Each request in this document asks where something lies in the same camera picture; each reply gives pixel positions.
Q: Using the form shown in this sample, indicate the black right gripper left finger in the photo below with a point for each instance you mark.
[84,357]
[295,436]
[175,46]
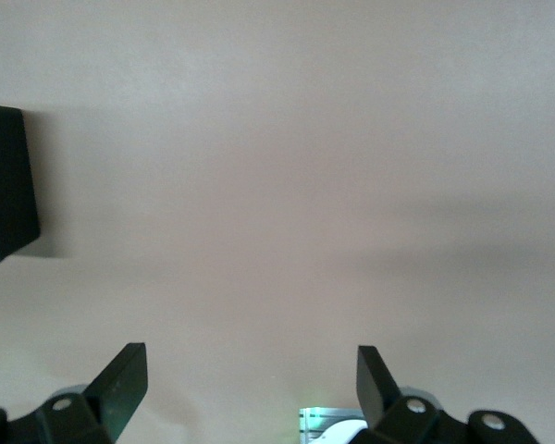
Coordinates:
[115,388]

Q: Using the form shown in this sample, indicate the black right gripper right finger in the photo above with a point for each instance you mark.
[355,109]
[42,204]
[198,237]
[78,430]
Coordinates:
[374,388]

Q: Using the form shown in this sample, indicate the black rectangular plastic box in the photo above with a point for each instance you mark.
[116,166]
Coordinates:
[9,185]

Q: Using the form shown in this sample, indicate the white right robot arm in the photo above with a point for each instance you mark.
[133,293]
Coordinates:
[342,432]

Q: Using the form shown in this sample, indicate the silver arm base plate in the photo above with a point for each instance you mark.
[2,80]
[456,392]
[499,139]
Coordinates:
[307,425]

